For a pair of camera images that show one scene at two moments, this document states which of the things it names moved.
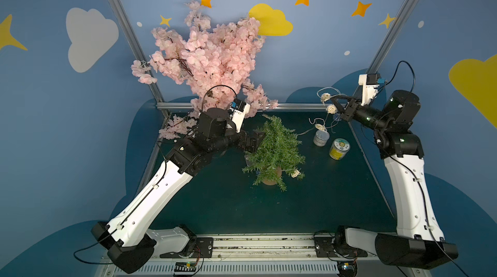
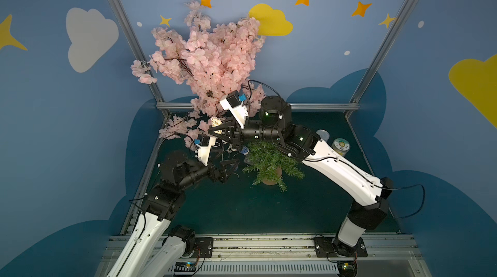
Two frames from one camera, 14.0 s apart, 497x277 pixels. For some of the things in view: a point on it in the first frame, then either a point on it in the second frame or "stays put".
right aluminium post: (398, 23) stays put
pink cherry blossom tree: (215, 61) stays put
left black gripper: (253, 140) -> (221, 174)
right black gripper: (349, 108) -> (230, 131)
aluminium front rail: (261, 255) stays put
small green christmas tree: (279, 154) stays put
